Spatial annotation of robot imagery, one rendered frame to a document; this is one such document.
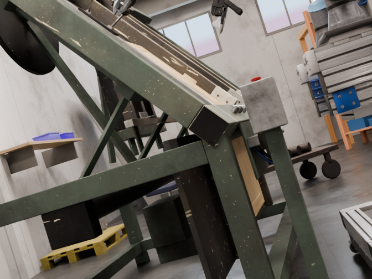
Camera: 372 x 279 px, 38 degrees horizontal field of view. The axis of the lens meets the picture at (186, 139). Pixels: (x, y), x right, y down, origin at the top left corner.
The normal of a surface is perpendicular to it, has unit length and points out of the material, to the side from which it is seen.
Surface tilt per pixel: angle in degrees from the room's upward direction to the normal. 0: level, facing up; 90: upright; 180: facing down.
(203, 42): 90
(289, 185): 90
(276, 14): 90
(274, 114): 90
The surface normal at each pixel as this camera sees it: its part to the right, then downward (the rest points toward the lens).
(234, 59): -0.14, 0.03
